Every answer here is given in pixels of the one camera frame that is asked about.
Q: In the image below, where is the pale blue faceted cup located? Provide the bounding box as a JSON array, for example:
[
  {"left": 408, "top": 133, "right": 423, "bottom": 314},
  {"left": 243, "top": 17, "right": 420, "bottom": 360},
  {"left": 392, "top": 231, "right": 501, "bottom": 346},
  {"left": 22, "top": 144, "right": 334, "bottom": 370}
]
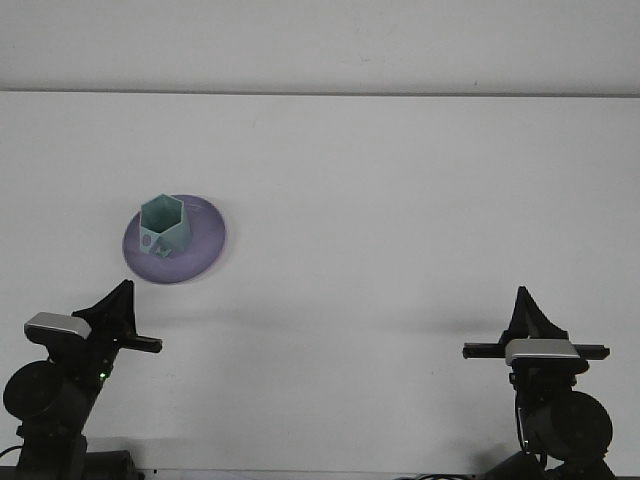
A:
[{"left": 138, "top": 193, "right": 194, "bottom": 260}]

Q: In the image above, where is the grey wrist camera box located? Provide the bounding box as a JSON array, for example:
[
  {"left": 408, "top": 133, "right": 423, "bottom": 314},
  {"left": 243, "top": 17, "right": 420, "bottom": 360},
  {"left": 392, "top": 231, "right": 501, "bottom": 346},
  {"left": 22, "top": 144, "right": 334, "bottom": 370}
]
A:
[
  {"left": 504, "top": 339, "right": 581, "bottom": 366},
  {"left": 23, "top": 312, "right": 93, "bottom": 345}
]

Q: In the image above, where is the pale lilac round plate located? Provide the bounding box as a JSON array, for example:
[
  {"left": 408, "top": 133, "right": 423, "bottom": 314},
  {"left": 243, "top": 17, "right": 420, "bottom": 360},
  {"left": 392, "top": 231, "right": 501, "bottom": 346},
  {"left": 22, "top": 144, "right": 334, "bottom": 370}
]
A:
[{"left": 121, "top": 193, "right": 229, "bottom": 285}]

